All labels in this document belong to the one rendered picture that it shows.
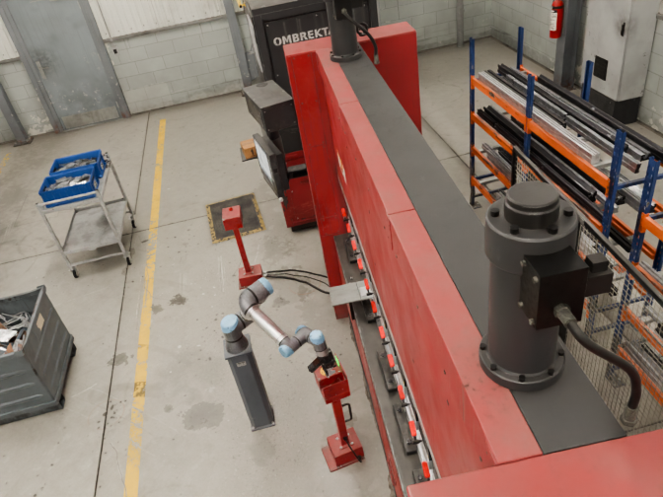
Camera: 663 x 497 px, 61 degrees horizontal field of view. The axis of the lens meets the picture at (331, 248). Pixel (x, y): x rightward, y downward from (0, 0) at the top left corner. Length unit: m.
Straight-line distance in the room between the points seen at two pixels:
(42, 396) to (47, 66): 6.56
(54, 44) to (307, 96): 6.96
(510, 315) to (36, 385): 4.18
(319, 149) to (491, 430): 3.00
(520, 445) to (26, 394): 4.25
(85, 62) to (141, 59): 0.87
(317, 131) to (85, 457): 2.89
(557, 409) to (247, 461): 3.10
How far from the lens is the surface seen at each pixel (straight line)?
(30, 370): 4.88
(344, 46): 3.49
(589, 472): 1.31
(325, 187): 4.20
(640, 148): 4.27
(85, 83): 10.48
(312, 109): 3.93
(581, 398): 1.41
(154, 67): 10.31
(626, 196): 4.40
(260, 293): 3.34
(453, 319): 1.56
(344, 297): 3.64
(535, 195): 1.16
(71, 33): 10.29
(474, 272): 1.70
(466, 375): 1.43
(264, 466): 4.17
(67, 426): 5.05
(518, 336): 1.31
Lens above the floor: 3.38
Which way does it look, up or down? 36 degrees down
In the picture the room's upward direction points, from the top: 10 degrees counter-clockwise
